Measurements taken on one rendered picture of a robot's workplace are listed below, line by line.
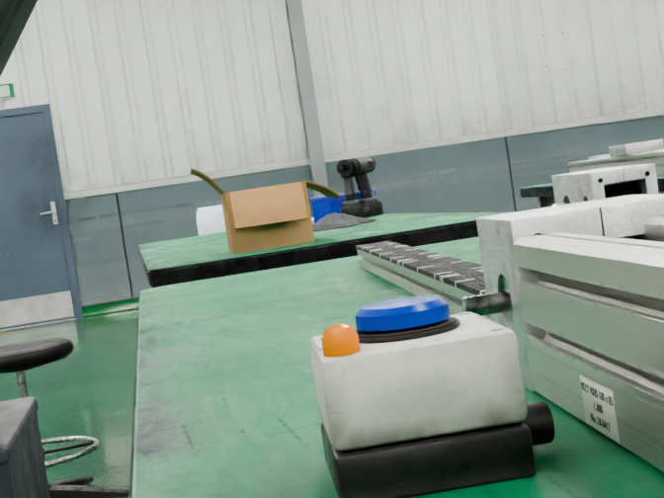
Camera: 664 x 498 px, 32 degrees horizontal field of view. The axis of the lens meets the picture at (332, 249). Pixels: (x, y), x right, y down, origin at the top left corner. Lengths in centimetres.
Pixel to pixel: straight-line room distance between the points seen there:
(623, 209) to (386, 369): 23
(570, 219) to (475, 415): 20
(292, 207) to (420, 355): 235
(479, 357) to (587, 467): 6
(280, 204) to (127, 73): 898
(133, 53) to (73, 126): 93
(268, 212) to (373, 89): 915
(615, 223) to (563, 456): 18
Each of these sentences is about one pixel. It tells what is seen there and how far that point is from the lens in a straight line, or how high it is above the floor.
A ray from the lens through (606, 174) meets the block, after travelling 162.
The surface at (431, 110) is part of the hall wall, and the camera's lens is 1206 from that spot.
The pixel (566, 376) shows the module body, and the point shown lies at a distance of 57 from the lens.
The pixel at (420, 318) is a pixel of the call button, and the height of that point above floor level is 85.
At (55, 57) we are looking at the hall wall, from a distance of 1175.
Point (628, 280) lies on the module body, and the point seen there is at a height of 85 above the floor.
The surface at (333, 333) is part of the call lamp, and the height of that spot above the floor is 85.
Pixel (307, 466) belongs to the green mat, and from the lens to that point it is 55.
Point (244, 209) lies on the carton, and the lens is 280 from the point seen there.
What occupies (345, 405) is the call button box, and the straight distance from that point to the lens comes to 46.
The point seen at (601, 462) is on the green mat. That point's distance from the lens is 49.
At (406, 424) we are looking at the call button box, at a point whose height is 81.
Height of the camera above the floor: 91
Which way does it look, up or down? 3 degrees down
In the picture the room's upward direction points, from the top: 8 degrees counter-clockwise
